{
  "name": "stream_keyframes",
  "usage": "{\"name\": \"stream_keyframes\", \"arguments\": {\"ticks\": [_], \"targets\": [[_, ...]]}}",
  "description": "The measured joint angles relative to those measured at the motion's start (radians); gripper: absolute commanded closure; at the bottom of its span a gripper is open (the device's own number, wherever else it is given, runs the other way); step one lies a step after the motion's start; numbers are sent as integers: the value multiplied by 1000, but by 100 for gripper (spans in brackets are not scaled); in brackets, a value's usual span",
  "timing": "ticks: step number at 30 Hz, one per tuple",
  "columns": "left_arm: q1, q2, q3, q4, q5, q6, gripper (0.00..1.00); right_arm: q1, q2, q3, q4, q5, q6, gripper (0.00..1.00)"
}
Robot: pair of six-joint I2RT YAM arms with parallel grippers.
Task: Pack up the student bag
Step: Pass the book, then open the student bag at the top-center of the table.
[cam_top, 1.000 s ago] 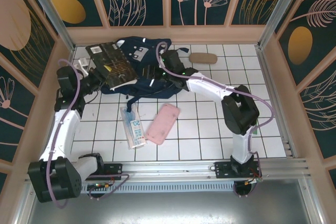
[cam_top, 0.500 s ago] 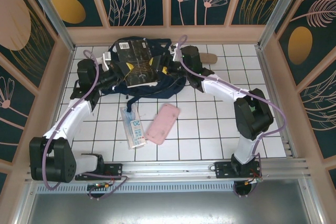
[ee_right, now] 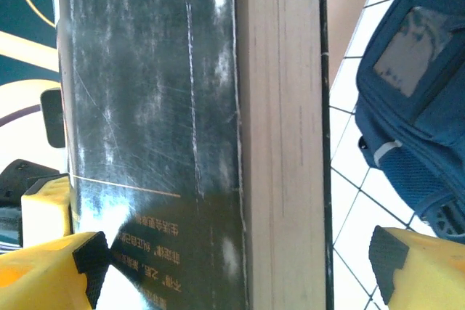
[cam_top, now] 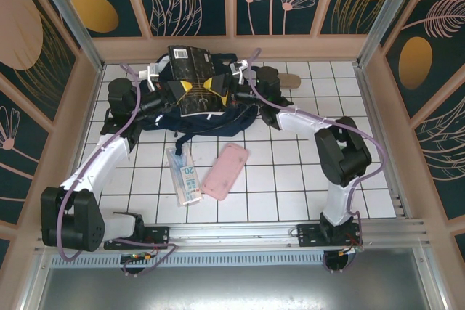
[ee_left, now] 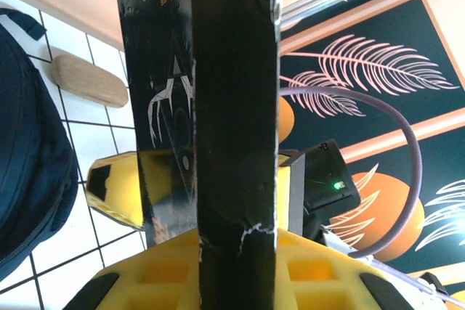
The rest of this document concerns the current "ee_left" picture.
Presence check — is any beige wood-look glasses case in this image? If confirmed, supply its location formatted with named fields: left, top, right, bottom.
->
left=50, top=54, right=129, bottom=110

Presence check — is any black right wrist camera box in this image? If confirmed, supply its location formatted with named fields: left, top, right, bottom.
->
left=304, top=138, right=361, bottom=213

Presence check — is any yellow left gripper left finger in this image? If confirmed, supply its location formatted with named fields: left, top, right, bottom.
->
left=65, top=229, right=201, bottom=310

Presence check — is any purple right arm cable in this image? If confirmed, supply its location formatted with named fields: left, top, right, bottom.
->
left=278, top=86, right=465, bottom=306

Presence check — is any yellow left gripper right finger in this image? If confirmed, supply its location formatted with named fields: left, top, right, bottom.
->
left=275, top=229, right=413, bottom=310

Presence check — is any navy blue backpack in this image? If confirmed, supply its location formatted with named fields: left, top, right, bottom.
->
left=0, top=7, right=80, bottom=282

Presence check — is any black book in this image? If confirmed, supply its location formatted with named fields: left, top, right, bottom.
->
left=112, top=0, right=284, bottom=310

